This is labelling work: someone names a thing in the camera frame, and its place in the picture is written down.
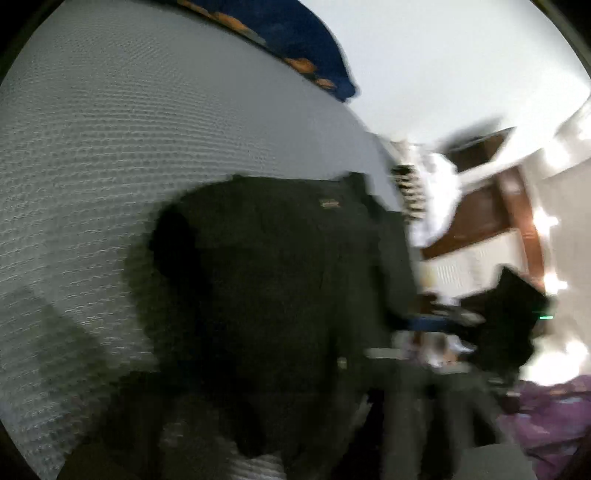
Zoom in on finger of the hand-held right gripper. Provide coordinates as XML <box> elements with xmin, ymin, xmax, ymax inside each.
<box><xmin>406</xmin><ymin>305</ymin><xmax>486</xmax><ymax>332</ymax></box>

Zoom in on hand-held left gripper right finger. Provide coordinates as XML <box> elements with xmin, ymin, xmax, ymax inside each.
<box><xmin>365</xmin><ymin>348</ymin><xmax>536</xmax><ymax>480</ymax></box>

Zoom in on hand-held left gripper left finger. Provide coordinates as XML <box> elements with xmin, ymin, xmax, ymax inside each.
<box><xmin>55</xmin><ymin>369</ymin><xmax>241</xmax><ymax>480</ymax></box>

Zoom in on black pants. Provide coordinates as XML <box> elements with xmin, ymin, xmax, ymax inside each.
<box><xmin>122</xmin><ymin>172</ymin><xmax>422</xmax><ymax>462</ymax></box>

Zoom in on purple patterned cloth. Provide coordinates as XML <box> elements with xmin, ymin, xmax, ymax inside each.
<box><xmin>498</xmin><ymin>374</ymin><xmax>591</xmax><ymax>480</ymax></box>

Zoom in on white dotted cloth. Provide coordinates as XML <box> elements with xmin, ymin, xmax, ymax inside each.
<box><xmin>406</xmin><ymin>143</ymin><xmax>468</xmax><ymax>246</ymax></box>

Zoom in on black and cream striped knit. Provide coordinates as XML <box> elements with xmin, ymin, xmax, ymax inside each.
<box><xmin>392</xmin><ymin>164</ymin><xmax>428</xmax><ymax>225</ymax></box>

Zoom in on grey mesh mattress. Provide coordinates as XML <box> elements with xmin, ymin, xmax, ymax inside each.
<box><xmin>0</xmin><ymin>0</ymin><xmax>408</xmax><ymax>480</ymax></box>

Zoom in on blue floral blanket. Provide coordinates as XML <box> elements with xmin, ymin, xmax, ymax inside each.
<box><xmin>175</xmin><ymin>0</ymin><xmax>362</xmax><ymax>103</ymax></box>

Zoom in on dark wooden door frame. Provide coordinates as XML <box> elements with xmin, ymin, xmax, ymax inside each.
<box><xmin>420</xmin><ymin>127</ymin><xmax>555</xmax><ymax>288</ymax></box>

